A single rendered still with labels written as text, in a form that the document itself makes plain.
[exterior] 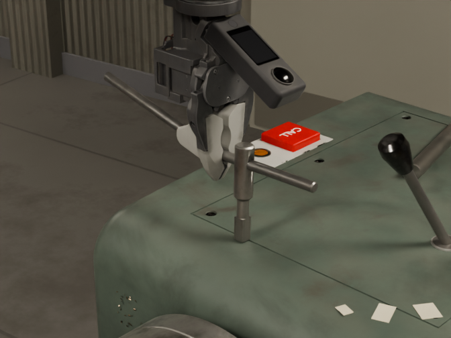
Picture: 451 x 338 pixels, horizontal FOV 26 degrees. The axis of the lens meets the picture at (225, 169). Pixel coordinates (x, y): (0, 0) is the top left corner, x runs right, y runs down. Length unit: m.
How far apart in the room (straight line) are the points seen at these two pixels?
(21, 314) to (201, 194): 2.13
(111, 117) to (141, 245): 3.63
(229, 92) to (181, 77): 0.05
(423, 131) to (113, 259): 0.51
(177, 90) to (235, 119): 0.07
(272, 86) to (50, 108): 3.95
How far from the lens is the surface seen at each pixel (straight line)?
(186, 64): 1.05
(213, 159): 1.08
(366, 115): 1.47
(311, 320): 1.00
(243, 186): 1.08
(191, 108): 1.05
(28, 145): 4.51
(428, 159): 1.29
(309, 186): 1.02
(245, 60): 1.01
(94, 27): 5.13
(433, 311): 1.01
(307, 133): 1.37
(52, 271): 3.51
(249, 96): 1.10
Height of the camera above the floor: 1.81
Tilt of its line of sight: 26 degrees down
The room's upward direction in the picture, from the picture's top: straight up
